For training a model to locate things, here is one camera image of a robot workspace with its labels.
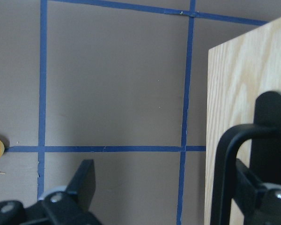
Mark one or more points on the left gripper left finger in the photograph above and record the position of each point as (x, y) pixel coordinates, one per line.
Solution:
(61, 206)

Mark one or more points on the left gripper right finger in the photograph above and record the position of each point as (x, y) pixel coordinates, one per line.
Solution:
(256, 190)

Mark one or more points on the black drawer handle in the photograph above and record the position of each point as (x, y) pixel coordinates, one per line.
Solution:
(250, 143)

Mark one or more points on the wooden drawer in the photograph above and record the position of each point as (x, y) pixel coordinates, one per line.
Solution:
(239, 70)

